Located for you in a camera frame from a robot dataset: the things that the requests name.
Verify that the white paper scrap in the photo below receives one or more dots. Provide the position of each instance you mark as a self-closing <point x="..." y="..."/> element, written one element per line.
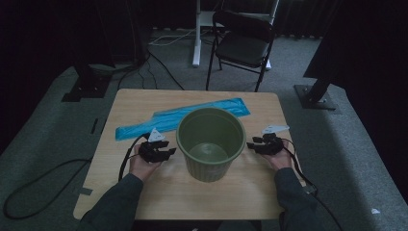
<point x="375" y="211"/>

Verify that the black folding chair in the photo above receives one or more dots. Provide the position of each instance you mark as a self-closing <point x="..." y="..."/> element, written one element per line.
<point x="242" y="48"/>

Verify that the blue plastic bag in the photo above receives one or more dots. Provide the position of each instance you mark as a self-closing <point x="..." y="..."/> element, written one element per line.
<point x="166" y="120"/>

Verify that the person's right hand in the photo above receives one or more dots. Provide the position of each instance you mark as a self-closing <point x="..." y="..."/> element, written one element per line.
<point x="280" y="162"/>

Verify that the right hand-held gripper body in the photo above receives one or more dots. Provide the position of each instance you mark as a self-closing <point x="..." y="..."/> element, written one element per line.
<point x="272" y="146"/>

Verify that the grey tape strip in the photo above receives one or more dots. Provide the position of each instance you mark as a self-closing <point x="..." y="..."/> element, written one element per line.
<point x="85" y="191"/>

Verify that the black stand with base plate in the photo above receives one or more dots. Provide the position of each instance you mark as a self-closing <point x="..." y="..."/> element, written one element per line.
<point x="87" y="86"/>
<point x="316" y="96"/>

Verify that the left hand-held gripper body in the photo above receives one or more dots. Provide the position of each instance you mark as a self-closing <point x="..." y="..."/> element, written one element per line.
<point x="150" y="153"/>

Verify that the green plastic trash bin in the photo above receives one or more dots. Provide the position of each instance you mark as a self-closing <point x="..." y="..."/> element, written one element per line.
<point x="221" y="168"/>

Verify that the person's left hand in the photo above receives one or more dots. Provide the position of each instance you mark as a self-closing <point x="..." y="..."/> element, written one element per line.
<point x="141" y="166"/>

